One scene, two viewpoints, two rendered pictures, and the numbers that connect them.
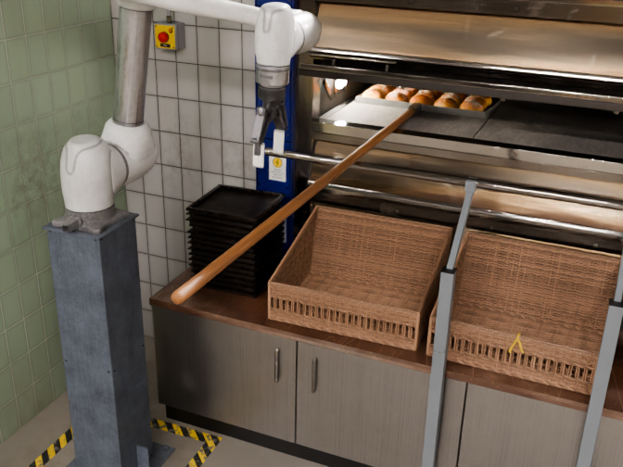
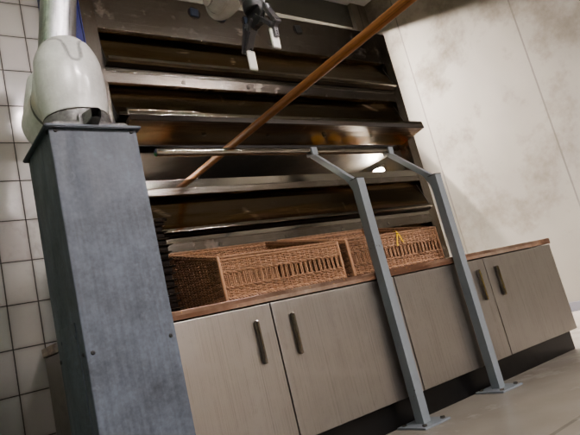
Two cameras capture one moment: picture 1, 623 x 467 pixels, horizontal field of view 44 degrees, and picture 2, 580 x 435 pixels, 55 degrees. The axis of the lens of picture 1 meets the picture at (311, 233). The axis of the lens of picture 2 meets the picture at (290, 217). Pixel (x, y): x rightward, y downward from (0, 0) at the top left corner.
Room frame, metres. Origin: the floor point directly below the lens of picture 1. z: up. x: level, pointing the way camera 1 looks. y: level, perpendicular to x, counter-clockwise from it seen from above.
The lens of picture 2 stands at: (1.27, 1.58, 0.46)
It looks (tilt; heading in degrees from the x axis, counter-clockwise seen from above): 11 degrees up; 300
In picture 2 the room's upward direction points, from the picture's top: 14 degrees counter-clockwise
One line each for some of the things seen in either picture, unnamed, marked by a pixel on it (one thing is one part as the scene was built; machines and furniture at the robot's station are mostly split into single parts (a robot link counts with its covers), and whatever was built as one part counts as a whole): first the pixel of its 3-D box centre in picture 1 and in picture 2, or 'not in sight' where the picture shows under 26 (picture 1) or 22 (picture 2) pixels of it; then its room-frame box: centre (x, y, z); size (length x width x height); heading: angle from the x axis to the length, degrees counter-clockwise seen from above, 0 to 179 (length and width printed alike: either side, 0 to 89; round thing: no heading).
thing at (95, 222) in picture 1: (86, 214); (81, 129); (2.27, 0.72, 1.03); 0.22 x 0.18 x 0.06; 159
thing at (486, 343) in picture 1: (527, 306); (358, 249); (2.30, -0.74, 0.72); 0.56 x 0.49 x 0.28; 67
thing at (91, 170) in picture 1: (88, 170); (68, 82); (2.30, 0.71, 1.17); 0.18 x 0.16 x 0.22; 156
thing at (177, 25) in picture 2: not in sight; (259, 34); (2.58, -0.84, 1.99); 1.80 x 0.08 x 0.21; 68
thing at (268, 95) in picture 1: (271, 101); (255, 14); (2.06, 0.12, 1.46); 0.08 x 0.07 x 0.09; 159
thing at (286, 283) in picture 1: (362, 271); (249, 266); (2.53, -0.19, 0.72); 0.56 x 0.49 x 0.28; 69
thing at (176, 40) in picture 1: (170, 35); not in sight; (3.08, 0.58, 1.46); 0.10 x 0.07 x 0.10; 68
